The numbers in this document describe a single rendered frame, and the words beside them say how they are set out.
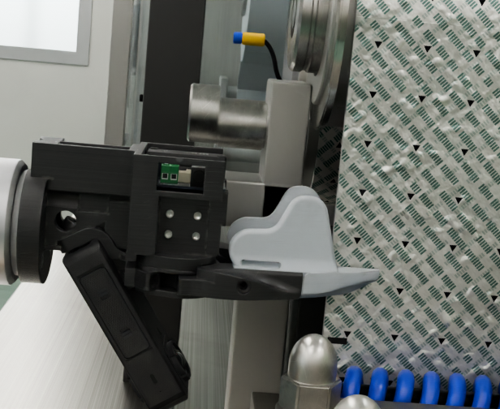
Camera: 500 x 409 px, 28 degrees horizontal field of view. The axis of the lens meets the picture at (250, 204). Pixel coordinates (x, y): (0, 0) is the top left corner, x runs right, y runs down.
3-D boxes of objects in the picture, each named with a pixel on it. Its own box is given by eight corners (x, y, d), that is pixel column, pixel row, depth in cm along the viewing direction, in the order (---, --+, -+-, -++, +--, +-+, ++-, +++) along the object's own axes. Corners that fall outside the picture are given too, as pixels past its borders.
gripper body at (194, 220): (238, 163, 57) (20, 145, 56) (225, 312, 58) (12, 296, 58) (234, 148, 64) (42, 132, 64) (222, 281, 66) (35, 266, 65)
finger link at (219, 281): (305, 279, 57) (148, 266, 57) (302, 305, 57) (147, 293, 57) (299, 261, 62) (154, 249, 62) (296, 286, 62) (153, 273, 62)
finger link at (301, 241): (394, 205, 58) (234, 191, 58) (383, 306, 59) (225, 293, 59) (386, 197, 61) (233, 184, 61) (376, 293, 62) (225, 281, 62)
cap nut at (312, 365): (273, 399, 58) (280, 322, 57) (336, 403, 58) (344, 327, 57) (277, 423, 54) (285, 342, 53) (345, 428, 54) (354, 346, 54)
